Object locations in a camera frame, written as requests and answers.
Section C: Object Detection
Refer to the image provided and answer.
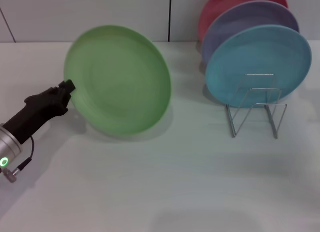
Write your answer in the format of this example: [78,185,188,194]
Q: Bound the green plastic plate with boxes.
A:
[63,25,173,137]

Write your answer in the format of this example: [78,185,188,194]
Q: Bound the metal wire plate rack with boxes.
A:
[224,73,288,139]

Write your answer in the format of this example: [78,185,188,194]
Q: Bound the red plastic plate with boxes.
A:
[197,0,289,44]

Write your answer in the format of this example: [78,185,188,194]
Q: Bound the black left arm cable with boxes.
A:
[11,136,35,173]

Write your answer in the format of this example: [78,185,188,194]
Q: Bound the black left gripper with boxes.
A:
[2,79,77,145]

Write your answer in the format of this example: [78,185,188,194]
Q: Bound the purple plastic plate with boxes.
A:
[201,0,300,67]

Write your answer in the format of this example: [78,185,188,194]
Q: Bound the light blue plastic plate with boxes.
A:
[204,24,313,108]

